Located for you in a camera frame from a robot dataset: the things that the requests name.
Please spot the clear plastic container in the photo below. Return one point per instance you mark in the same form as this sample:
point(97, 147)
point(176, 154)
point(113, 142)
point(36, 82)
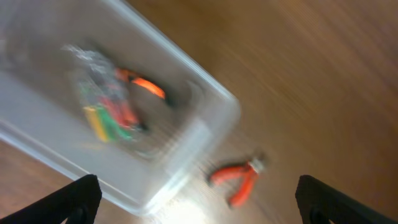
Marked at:
point(41, 113)

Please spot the red black diagonal cutters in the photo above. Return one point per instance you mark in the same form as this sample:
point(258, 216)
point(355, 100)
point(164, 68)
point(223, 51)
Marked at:
point(246, 173)

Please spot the orange black long-nose pliers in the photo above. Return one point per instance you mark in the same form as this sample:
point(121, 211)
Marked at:
point(131, 78)

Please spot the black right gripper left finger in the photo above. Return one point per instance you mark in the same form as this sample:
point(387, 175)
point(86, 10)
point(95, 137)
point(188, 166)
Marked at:
point(77, 202)

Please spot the clear box of coloured tubes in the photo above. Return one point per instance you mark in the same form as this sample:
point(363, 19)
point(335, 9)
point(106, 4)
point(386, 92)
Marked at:
point(100, 93)

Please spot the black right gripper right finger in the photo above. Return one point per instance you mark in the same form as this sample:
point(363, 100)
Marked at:
point(319, 203)

